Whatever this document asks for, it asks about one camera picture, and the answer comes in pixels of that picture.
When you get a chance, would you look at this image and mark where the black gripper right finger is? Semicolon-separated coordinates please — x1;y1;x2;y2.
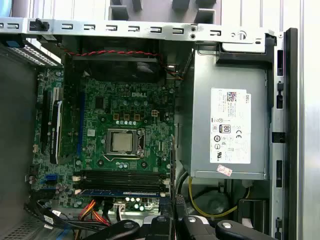
181;215;278;240

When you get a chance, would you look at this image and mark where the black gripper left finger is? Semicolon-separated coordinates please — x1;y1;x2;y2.
82;215;174;240

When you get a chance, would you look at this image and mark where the blue RAM stick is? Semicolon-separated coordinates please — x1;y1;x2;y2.
81;189;161;198

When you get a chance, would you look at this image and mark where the black expansion slot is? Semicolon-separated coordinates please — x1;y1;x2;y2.
41;89;51;154

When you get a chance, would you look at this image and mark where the locking lever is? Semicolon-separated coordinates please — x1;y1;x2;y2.
102;153;142;161

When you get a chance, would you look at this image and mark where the CPU socket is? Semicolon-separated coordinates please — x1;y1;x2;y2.
106;128;146;157

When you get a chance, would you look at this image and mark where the silver CPU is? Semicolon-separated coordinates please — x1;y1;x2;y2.
111;132;133;153

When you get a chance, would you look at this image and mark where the green motherboard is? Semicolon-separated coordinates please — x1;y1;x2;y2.
29;67;177;213

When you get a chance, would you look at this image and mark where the socket cover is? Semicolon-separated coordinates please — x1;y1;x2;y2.
106;128;139;157

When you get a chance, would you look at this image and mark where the grey power supply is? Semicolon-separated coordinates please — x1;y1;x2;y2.
186;43;273;181

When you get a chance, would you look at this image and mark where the black graphics card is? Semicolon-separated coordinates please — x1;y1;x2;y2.
49;99;63;165

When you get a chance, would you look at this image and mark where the black case fan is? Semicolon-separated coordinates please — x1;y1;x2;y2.
63;37;166;82

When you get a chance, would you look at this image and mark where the black PC case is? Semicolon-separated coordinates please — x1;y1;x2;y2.
0;17;305;240

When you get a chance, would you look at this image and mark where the yellow wire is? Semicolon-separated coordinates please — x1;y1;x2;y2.
187;174;251;218

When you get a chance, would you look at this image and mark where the orange wire bundle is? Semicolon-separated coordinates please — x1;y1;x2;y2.
78;199;112;226

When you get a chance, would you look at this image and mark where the black labelled cable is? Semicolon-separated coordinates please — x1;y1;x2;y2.
23;198;112;232

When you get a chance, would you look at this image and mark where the red and black twisted wire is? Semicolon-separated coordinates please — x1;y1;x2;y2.
63;49;185;81

